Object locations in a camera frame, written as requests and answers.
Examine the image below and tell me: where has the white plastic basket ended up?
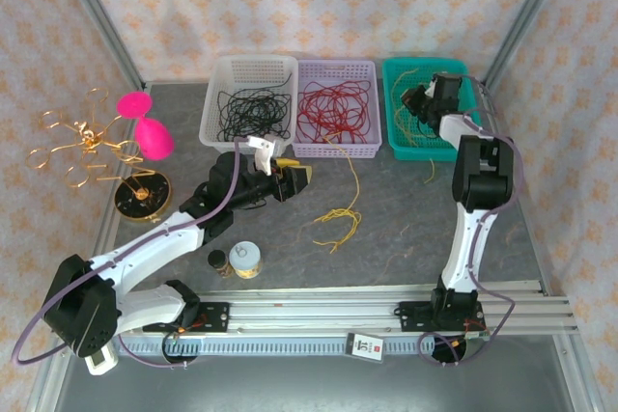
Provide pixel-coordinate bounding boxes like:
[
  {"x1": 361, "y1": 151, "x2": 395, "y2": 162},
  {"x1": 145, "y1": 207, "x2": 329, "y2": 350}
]
[{"x1": 198, "y1": 54, "x2": 299, "y2": 156}]

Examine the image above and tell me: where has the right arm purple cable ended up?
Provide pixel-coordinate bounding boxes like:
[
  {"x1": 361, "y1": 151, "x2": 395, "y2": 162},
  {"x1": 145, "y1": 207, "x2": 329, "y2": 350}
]
[{"x1": 417, "y1": 74, "x2": 526, "y2": 368}]

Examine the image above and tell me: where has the aluminium mounting rail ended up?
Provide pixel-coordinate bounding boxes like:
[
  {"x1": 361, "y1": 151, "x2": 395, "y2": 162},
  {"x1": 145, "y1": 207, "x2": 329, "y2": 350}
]
[{"x1": 51, "y1": 284, "x2": 579, "y2": 336}]

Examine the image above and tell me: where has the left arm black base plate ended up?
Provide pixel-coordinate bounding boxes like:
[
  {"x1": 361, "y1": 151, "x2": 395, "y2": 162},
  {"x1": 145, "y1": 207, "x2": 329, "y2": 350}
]
[{"x1": 142, "y1": 302, "x2": 231, "y2": 334}]

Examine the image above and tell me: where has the gold wire rack black base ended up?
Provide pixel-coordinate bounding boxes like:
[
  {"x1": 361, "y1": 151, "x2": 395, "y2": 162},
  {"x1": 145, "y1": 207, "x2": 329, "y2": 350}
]
[{"x1": 26, "y1": 87, "x2": 174, "y2": 226}]

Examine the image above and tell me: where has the small dark jar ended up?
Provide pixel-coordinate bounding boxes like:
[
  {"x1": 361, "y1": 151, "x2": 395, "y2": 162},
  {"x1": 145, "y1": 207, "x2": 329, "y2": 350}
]
[{"x1": 207, "y1": 249, "x2": 232, "y2": 279}]

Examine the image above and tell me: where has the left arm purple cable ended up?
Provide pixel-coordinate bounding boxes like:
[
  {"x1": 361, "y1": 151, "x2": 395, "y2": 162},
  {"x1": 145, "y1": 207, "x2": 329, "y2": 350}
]
[{"x1": 10, "y1": 139, "x2": 242, "y2": 369}]

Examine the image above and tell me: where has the aluminium frame post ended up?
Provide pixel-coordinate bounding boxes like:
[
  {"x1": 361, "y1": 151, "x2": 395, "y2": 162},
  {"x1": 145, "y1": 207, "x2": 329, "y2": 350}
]
[
  {"x1": 47, "y1": 0, "x2": 146, "y2": 93},
  {"x1": 480, "y1": 0, "x2": 576, "y2": 95}
]

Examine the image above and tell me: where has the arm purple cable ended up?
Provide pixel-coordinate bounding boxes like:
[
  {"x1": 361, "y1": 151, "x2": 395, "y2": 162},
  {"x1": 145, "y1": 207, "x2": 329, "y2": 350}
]
[
  {"x1": 10, "y1": 139, "x2": 242, "y2": 369},
  {"x1": 417, "y1": 74, "x2": 526, "y2": 368}
]

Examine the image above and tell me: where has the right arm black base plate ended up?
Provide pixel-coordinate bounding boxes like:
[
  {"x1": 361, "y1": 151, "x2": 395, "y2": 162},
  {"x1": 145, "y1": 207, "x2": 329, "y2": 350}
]
[{"x1": 398, "y1": 300, "x2": 486, "y2": 334}]

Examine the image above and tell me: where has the teal plastic basket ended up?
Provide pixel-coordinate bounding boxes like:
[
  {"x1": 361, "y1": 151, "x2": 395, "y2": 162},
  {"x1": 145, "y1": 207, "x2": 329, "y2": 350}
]
[{"x1": 381, "y1": 57, "x2": 482, "y2": 162}]

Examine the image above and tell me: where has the lilac plastic basket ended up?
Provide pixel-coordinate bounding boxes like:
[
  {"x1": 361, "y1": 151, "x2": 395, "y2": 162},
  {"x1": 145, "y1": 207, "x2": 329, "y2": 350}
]
[{"x1": 292, "y1": 59, "x2": 383, "y2": 160}]

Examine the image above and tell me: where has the grey slotted cable duct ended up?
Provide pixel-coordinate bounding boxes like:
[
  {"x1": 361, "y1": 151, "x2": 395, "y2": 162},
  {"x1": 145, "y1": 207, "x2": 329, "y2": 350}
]
[{"x1": 65, "y1": 334, "x2": 489, "y2": 358}]

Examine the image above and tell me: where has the pink goblet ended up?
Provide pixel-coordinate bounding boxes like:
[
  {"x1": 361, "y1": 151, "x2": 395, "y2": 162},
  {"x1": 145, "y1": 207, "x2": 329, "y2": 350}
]
[{"x1": 115, "y1": 92, "x2": 174, "y2": 162}]

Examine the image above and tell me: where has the aluminium table side rail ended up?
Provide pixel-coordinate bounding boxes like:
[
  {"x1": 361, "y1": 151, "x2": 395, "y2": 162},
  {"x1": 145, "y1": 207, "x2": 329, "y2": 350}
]
[
  {"x1": 76, "y1": 81, "x2": 149, "y2": 297},
  {"x1": 480, "y1": 77, "x2": 554, "y2": 297}
]

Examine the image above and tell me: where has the yellow cable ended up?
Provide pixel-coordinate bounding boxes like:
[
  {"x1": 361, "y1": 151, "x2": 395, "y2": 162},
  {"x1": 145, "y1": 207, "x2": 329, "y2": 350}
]
[
  {"x1": 312, "y1": 207, "x2": 363, "y2": 255},
  {"x1": 391, "y1": 68, "x2": 422, "y2": 117},
  {"x1": 394, "y1": 107, "x2": 436, "y2": 185},
  {"x1": 325, "y1": 134, "x2": 362, "y2": 220}
]

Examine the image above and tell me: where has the black cable bundle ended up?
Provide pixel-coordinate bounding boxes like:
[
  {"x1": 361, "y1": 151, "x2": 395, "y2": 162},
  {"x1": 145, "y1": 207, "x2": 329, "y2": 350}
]
[{"x1": 216, "y1": 71, "x2": 295, "y2": 144}]

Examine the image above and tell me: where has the red cable bundle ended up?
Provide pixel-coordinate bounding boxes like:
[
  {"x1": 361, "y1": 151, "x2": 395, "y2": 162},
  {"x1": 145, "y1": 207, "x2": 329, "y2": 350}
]
[{"x1": 296, "y1": 78, "x2": 374, "y2": 146}]

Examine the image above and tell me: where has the tin can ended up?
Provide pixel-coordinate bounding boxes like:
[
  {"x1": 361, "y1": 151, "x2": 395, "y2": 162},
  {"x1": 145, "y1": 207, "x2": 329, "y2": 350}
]
[{"x1": 228, "y1": 241, "x2": 265, "y2": 281}]

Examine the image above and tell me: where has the white digital timer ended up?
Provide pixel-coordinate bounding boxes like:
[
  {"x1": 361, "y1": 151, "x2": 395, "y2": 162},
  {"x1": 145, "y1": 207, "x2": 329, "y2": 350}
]
[{"x1": 85, "y1": 351, "x2": 120, "y2": 377}]

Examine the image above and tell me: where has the white label tag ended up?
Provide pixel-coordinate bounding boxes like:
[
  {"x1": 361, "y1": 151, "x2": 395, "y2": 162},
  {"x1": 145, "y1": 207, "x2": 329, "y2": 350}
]
[{"x1": 345, "y1": 331, "x2": 386, "y2": 364}]

